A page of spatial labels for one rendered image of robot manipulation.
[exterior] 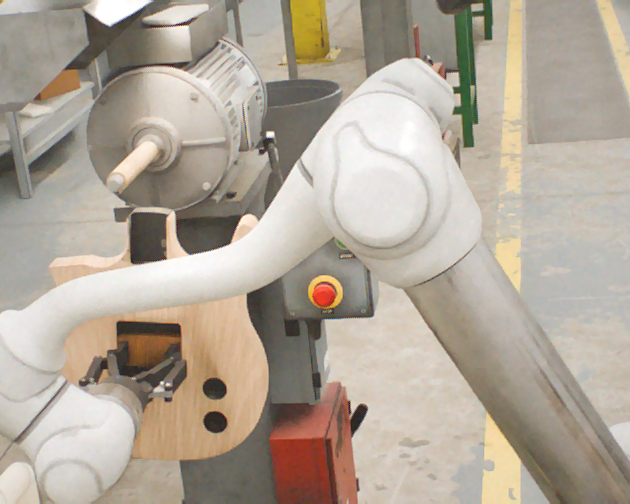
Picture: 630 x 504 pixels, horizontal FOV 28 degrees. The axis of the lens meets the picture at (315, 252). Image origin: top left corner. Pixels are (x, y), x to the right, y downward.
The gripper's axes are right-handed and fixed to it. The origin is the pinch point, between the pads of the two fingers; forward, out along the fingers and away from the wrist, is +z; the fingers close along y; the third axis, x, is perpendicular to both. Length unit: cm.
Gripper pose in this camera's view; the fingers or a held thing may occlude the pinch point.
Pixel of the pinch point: (149, 352)
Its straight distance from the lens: 196.1
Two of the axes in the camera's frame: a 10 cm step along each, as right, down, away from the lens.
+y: 9.9, 0.5, -1.1
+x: 0.1, -9.5, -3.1
